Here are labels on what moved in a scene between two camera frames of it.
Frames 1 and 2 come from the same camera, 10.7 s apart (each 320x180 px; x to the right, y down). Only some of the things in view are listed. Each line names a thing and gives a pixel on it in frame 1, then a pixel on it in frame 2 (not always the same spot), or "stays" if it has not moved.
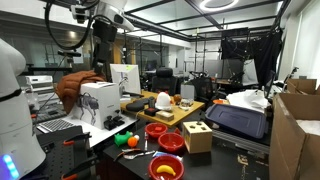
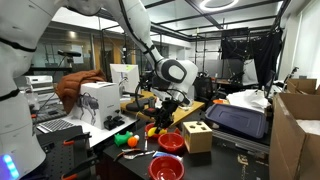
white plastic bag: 250,99 stays
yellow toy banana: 166,168 → 152,130
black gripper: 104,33 → 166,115
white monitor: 127,76 stays
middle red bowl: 170,142 stays
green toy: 121,139 stays
